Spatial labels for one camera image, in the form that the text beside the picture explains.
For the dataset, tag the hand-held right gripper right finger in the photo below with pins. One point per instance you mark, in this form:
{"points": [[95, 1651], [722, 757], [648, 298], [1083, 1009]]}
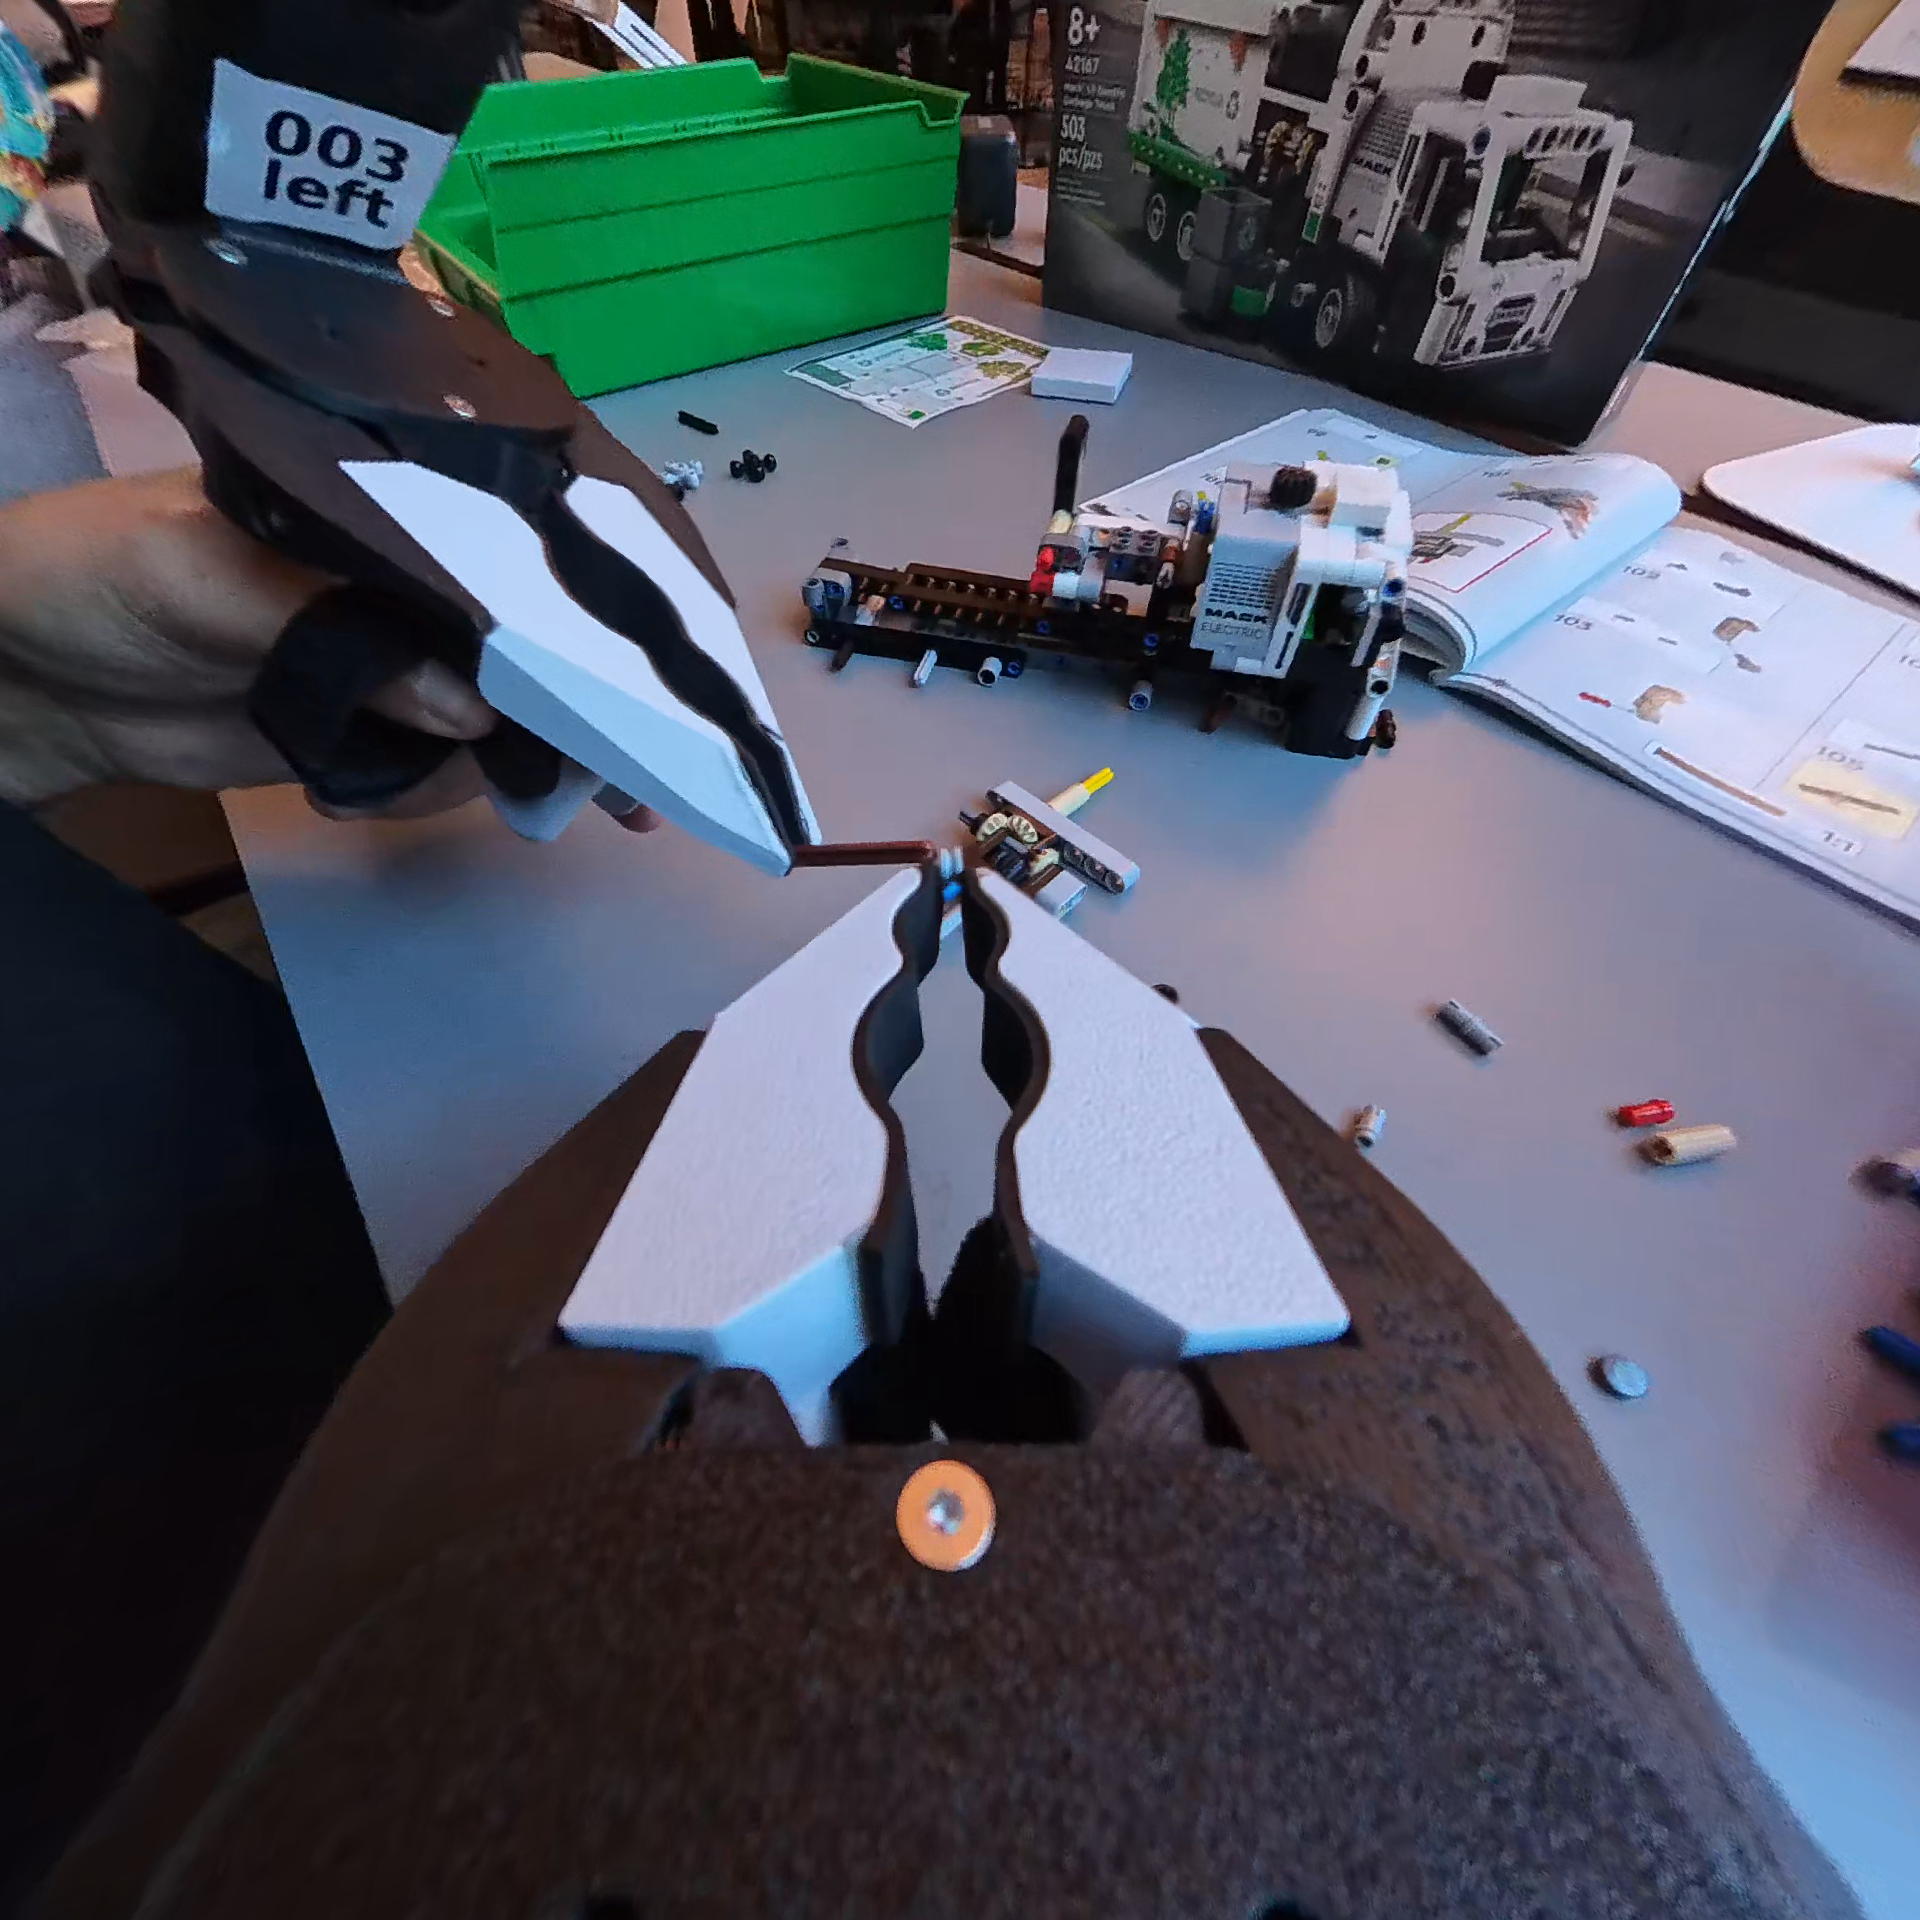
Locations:
{"points": [[1173, 1185]]}

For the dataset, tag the black lego connector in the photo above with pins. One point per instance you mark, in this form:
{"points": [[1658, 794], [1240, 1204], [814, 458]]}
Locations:
{"points": [[751, 465]]}

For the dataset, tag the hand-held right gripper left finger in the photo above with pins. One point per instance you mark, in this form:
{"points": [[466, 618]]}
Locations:
{"points": [[733, 1173]]}

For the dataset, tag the white lego truck model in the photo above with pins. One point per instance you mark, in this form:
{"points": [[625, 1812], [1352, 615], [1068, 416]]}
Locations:
{"points": [[1275, 599]]}

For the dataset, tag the lego instruction booklet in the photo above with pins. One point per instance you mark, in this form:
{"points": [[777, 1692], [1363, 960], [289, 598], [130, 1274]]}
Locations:
{"points": [[1648, 649]]}

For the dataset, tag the black lego set box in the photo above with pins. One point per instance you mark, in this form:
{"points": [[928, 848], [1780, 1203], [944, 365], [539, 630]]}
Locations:
{"points": [[1692, 298]]}

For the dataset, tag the dark grey container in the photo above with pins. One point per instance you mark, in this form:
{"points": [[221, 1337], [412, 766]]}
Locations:
{"points": [[989, 172]]}

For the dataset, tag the black shirt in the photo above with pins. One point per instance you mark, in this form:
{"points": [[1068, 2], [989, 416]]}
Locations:
{"points": [[121, 1203]]}

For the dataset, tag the person's left hand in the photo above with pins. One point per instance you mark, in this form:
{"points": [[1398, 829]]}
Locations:
{"points": [[121, 630]]}

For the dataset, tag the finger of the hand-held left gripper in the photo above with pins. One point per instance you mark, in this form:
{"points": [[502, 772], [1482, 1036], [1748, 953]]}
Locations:
{"points": [[601, 709], [672, 586]]}

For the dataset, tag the scattered small lego pins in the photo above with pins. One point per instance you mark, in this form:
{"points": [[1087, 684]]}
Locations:
{"points": [[1688, 1142]]}

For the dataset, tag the green white sticker sheet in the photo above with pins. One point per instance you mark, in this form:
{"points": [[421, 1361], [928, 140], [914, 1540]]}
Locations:
{"points": [[914, 365]]}

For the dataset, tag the green plastic bin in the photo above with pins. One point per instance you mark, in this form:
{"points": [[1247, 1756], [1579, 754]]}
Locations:
{"points": [[719, 224]]}

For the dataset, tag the brown lego axle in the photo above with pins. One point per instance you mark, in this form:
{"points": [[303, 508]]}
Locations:
{"points": [[865, 851]]}

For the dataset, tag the small lego gear assembly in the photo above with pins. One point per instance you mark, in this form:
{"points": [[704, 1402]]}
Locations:
{"points": [[1048, 848]]}

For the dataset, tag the document holder stand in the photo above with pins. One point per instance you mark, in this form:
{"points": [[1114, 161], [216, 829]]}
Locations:
{"points": [[1834, 494]]}

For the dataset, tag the small white box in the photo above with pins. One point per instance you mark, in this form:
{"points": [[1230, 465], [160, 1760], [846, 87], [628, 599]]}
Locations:
{"points": [[1083, 374]]}

